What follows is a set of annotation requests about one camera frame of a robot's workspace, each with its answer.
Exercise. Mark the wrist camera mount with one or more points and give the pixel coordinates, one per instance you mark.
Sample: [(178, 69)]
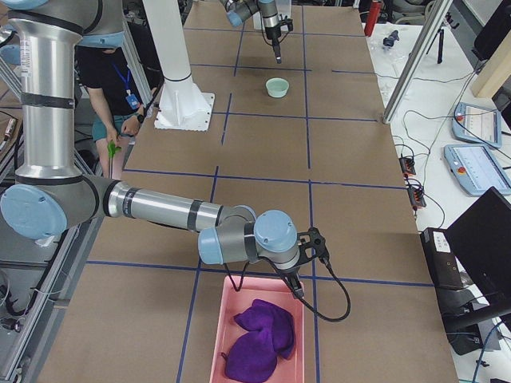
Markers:
[(312, 245), (285, 23)]

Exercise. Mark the far teach pendant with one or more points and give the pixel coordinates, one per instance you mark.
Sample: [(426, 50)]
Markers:
[(475, 124)]

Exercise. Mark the pink plastic bin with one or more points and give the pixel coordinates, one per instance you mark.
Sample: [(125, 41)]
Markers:
[(238, 294)]

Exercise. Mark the teach pendant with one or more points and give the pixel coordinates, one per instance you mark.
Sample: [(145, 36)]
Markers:
[(476, 169), (475, 124)]

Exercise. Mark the purple cloth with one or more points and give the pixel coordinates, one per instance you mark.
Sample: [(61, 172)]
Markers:
[(270, 334)]

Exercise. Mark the clear plastic box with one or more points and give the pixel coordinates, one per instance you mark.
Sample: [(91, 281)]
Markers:
[(284, 11)]

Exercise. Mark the black computer box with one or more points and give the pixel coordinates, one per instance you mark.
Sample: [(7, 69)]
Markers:
[(441, 261)]

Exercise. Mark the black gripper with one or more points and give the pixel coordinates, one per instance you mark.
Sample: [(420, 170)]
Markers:
[(288, 274), (272, 33)]

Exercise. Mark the black monitor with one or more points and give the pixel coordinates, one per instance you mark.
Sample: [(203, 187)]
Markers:
[(480, 239)]

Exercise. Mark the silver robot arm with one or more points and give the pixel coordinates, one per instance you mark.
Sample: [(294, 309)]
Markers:
[(51, 194), (240, 11)]

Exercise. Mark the green object in hand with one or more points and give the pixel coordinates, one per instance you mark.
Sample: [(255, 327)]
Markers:
[(113, 149)]

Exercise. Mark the orange black adapter box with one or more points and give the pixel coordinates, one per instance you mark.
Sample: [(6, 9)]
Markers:
[(407, 166)]

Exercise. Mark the near teach pendant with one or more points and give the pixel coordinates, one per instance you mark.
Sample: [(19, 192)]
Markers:
[(476, 169)]

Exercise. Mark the mint green bowl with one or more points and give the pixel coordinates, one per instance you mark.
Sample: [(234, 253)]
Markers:
[(277, 87)]

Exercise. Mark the white pedestal column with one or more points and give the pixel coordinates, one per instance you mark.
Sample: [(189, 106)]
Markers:
[(182, 105)]

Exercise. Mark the aluminium frame post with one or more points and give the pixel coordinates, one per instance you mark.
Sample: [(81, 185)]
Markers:
[(432, 23)]

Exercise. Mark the red cylinder bottle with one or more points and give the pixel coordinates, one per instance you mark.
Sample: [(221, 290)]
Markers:
[(372, 17)]

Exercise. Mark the black tripod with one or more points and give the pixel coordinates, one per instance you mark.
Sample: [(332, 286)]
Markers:
[(439, 37)]

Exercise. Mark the seated person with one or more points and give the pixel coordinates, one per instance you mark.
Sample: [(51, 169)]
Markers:
[(115, 100)]

